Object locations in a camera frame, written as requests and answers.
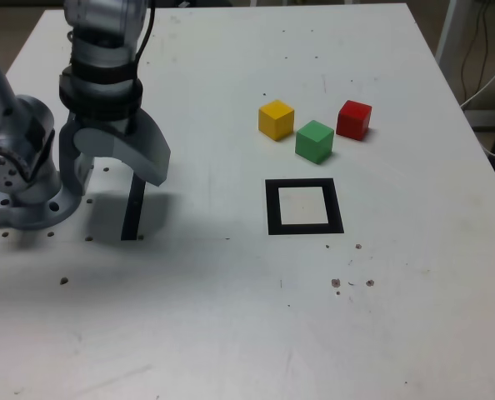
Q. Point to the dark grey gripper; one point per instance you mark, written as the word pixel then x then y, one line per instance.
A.
pixel 128 124

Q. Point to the yellow cube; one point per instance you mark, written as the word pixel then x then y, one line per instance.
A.
pixel 274 123

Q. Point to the green cube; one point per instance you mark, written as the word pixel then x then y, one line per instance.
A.
pixel 313 143

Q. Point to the red cube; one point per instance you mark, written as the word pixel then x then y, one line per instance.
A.
pixel 351 123

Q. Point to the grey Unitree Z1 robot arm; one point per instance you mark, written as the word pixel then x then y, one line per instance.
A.
pixel 20 125

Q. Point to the black tape square outline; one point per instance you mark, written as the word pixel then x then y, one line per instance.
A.
pixel 272 208

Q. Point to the black tape strip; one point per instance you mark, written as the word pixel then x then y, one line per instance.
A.
pixel 131 216

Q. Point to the white metal frame post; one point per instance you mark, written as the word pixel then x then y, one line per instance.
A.
pixel 446 33

